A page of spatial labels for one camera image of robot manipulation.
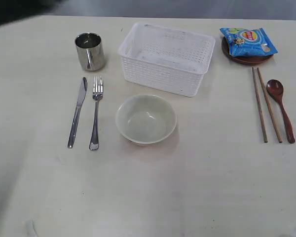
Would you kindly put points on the silver metal fork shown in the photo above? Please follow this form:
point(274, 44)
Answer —
point(97, 95)

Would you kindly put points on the silver table knife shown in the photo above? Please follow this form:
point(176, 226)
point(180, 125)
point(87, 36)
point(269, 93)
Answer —
point(79, 103)

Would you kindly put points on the white perforated plastic basket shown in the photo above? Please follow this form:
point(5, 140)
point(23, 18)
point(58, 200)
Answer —
point(166, 59)

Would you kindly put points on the white speckled ceramic bowl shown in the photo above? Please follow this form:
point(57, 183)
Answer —
point(145, 119)

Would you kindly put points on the shiny steel cup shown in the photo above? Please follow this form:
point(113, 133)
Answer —
point(90, 51)

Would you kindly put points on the wooden chopstick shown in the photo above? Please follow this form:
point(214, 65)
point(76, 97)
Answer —
point(269, 107)
point(259, 106)

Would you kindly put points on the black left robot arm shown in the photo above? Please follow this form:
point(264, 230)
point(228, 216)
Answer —
point(13, 10)

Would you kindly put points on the dark wooden spoon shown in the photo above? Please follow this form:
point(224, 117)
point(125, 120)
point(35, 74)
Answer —
point(275, 90)

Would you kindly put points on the blue chips bag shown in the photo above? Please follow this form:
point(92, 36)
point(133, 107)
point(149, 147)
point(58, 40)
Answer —
point(246, 43)

